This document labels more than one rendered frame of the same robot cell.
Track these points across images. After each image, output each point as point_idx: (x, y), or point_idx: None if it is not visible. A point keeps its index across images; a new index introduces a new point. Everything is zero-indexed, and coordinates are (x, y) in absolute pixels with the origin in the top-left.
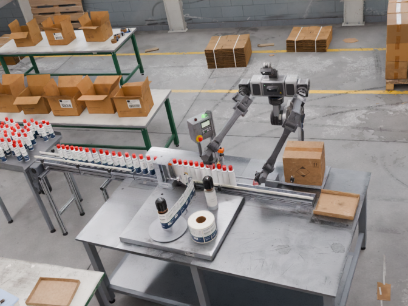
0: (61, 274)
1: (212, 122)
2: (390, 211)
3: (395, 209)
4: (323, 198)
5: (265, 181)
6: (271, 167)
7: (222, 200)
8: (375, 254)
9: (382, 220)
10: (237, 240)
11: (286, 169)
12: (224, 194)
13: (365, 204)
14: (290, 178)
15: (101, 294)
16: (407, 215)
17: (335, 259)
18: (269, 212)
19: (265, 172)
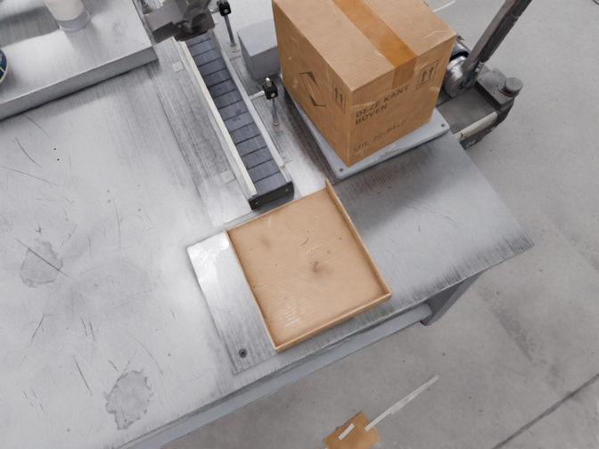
0: None
1: None
2: (572, 297)
3: (589, 300)
4: (307, 208)
5: (155, 40)
6: (182, 4)
7: (110, 18)
8: (430, 354)
9: (534, 299)
10: (12, 147)
11: (282, 46)
12: (133, 8)
13: (457, 286)
14: (263, 84)
15: None
16: (594, 336)
17: (77, 427)
18: (158, 133)
19: (168, 12)
